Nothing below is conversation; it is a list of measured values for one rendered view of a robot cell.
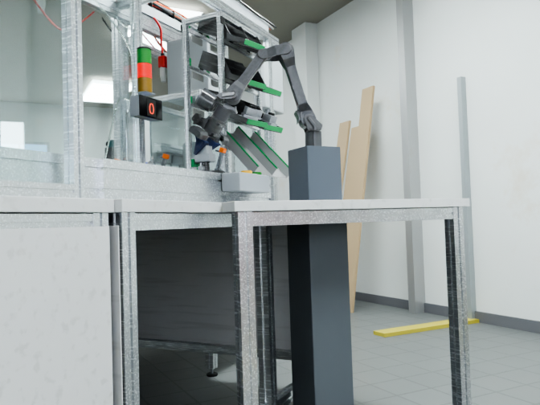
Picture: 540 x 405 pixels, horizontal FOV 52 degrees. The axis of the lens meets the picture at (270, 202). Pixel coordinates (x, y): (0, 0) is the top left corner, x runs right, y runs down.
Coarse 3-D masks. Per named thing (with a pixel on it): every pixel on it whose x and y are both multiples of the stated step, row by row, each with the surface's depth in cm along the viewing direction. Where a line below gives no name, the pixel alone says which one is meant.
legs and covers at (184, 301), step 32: (128, 224) 126; (160, 224) 137; (192, 224) 149; (224, 224) 164; (128, 256) 125; (160, 256) 302; (192, 256) 293; (224, 256) 284; (256, 256) 189; (128, 288) 125; (160, 288) 302; (192, 288) 292; (224, 288) 284; (256, 288) 189; (288, 288) 268; (128, 320) 124; (160, 320) 301; (192, 320) 292; (224, 320) 283; (256, 320) 275; (288, 320) 267; (128, 352) 124; (224, 352) 278; (288, 352) 262; (128, 384) 123
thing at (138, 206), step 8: (120, 200) 123; (128, 200) 124; (136, 200) 127; (144, 200) 129; (152, 200) 132; (160, 200) 135; (168, 200) 138; (120, 208) 123; (128, 208) 124; (136, 208) 127; (144, 208) 129; (152, 208) 132; (160, 208) 135; (168, 208) 138; (176, 208) 141; (184, 208) 144; (192, 208) 147; (200, 208) 151; (208, 208) 154; (216, 208) 158
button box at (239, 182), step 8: (224, 176) 176; (232, 176) 175; (240, 176) 174; (248, 176) 179; (256, 176) 184; (264, 176) 189; (224, 184) 176; (232, 184) 175; (240, 184) 174; (248, 184) 178; (256, 184) 183; (264, 184) 189; (240, 192) 184; (248, 192) 185; (256, 192) 187; (264, 192) 189
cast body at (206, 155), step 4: (208, 144) 202; (204, 148) 200; (208, 148) 201; (200, 152) 200; (204, 152) 200; (208, 152) 201; (196, 156) 201; (200, 156) 200; (204, 156) 200; (208, 156) 199; (212, 156) 201; (196, 160) 201; (200, 160) 200; (204, 160) 200; (208, 160) 199; (212, 160) 200
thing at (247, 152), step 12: (228, 132) 224; (240, 132) 236; (228, 144) 224; (240, 144) 233; (252, 144) 232; (240, 156) 220; (252, 156) 231; (264, 156) 228; (252, 168) 216; (264, 168) 228; (276, 168) 225
